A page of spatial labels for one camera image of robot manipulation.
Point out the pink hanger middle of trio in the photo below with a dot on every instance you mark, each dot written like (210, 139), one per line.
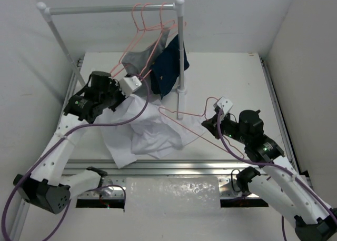
(161, 26)

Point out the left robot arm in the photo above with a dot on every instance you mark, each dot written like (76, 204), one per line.
(45, 187)

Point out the pink wire hanger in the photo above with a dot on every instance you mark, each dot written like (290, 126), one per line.
(162, 111)

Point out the pink hanger of trio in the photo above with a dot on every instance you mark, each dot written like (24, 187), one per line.
(137, 37)
(161, 26)

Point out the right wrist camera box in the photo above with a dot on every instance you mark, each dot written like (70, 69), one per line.
(224, 104)

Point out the white shirt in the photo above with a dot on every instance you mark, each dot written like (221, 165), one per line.
(137, 128)

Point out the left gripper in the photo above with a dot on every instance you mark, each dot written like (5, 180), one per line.
(119, 95)

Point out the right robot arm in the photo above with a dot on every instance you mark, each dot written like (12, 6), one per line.
(271, 176)

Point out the grey shirt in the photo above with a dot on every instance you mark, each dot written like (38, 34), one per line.
(137, 62)

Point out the white clothes rack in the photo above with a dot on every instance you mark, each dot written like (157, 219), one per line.
(178, 6)

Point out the pink hanger left of trio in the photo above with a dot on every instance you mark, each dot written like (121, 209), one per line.
(137, 37)

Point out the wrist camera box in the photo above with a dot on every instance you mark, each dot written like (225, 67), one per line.
(128, 85)
(224, 104)

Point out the navy denim garment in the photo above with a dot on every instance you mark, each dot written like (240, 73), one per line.
(166, 69)

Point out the aluminium rail frame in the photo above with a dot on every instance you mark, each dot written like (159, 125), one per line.
(242, 78)

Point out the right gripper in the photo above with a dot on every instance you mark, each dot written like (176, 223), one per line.
(210, 124)

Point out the white foam board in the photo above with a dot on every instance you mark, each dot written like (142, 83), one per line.
(161, 209)

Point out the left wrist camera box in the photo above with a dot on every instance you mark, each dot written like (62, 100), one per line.
(128, 85)

